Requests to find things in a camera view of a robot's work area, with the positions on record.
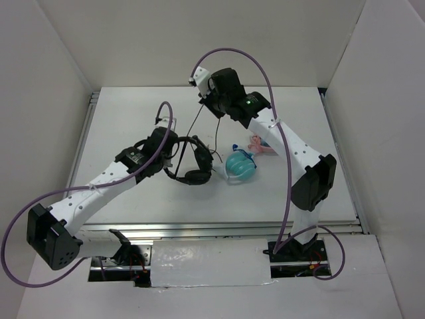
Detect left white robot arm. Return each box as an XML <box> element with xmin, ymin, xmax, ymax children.
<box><xmin>27</xmin><ymin>127</ymin><xmax>178</xmax><ymax>270</ymax></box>

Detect white taped cover plate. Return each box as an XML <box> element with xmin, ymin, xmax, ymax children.
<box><xmin>150</xmin><ymin>239</ymin><xmax>272</xmax><ymax>288</ymax></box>

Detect black headset cable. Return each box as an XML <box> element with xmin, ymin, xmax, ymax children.
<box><xmin>174</xmin><ymin>102</ymin><xmax>226</xmax><ymax>177</ymax></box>

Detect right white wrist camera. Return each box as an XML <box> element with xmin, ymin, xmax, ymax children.
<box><xmin>189</xmin><ymin>66</ymin><xmax>211</xmax><ymax>98</ymax></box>

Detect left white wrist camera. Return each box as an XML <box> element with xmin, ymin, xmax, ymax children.
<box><xmin>155</xmin><ymin>116</ymin><xmax>177</xmax><ymax>132</ymax></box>

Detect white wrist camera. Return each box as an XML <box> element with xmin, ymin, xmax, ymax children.
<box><xmin>155</xmin><ymin>116</ymin><xmax>177</xmax><ymax>132</ymax></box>
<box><xmin>189</xmin><ymin>66</ymin><xmax>211</xmax><ymax>98</ymax></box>

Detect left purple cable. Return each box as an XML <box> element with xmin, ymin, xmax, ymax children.
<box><xmin>0</xmin><ymin>101</ymin><xmax>172</xmax><ymax>287</ymax></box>

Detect pink cat-ear headphones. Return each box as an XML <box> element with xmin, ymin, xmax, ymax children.
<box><xmin>248</xmin><ymin>135</ymin><xmax>275</xmax><ymax>154</ymax></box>

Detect black headset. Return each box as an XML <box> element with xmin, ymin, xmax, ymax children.
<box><xmin>163</xmin><ymin>136</ymin><xmax>213</xmax><ymax>185</ymax></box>

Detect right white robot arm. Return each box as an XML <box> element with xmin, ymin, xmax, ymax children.
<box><xmin>191</xmin><ymin>66</ymin><xmax>337</xmax><ymax>261</ymax></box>

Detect purple cable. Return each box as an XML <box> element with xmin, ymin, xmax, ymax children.
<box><xmin>0</xmin><ymin>101</ymin><xmax>172</xmax><ymax>287</ymax></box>
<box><xmin>191</xmin><ymin>48</ymin><xmax>348</xmax><ymax>280</ymax></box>

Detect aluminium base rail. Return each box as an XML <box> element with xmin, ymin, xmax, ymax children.
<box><xmin>81</xmin><ymin>221</ymin><xmax>328</xmax><ymax>241</ymax></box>

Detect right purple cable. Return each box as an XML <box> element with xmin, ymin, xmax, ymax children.
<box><xmin>191</xmin><ymin>48</ymin><xmax>348</xmax><ymax>280</ymax></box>

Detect teal cat-ear headphones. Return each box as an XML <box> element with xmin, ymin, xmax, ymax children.
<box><xmin>223</xmin><ymin>144</ymin><xmax>257</xmax><ymax>183</ymax></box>

